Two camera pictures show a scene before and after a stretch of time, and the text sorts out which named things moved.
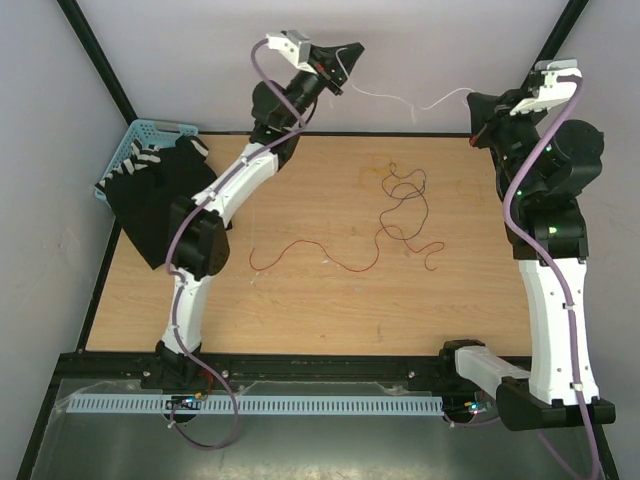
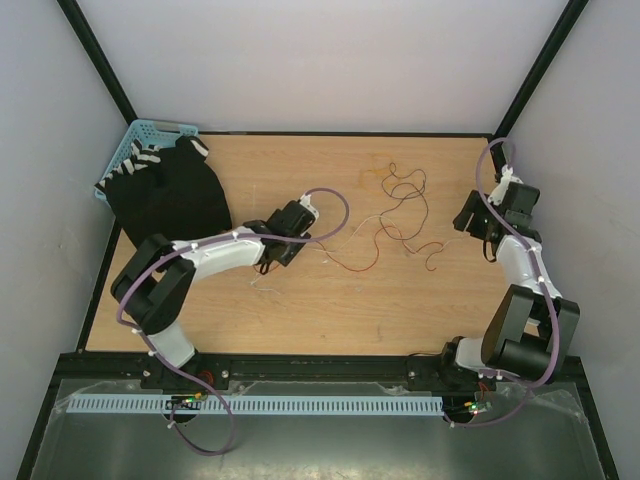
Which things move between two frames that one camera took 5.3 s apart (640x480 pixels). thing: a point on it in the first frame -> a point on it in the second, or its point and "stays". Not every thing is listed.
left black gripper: [324, 61] -> [294, 249]
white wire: [390, 95] -> [362, 223]
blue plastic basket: [151, 132] stays
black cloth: [141, 201] stays
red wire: [356, 270] stays
